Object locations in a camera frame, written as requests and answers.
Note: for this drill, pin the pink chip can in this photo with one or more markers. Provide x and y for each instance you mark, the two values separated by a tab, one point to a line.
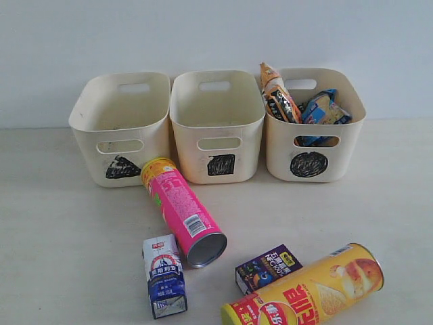
197	233

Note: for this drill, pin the orange noodle packet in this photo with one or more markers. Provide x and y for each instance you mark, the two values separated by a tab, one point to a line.
277	99

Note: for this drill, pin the blue noodle packet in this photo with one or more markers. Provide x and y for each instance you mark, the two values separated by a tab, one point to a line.
321	109

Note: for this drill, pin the yellow chip can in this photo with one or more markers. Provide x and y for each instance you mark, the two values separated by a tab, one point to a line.
313	294

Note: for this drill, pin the cream bin with square mark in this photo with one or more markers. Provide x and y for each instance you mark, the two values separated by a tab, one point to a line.
217	119

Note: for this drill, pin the cream bin with circle mark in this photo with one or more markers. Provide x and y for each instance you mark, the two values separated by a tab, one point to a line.
314	153

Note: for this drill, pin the cream bin with triangle mark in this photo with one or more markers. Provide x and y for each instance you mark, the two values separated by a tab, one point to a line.
120	122

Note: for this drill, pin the white blue milk carton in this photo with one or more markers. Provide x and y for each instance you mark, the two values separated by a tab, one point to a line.
164	276

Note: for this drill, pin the purple juice carton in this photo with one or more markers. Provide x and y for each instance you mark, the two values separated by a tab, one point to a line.
265	269

